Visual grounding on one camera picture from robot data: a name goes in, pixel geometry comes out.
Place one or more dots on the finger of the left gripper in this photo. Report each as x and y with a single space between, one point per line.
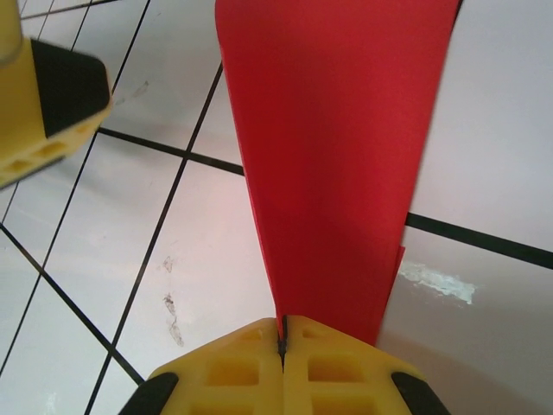
8 26
65 91

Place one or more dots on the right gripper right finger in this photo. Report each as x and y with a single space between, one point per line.
337 376

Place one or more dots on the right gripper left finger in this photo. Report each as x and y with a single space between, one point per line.
233 376

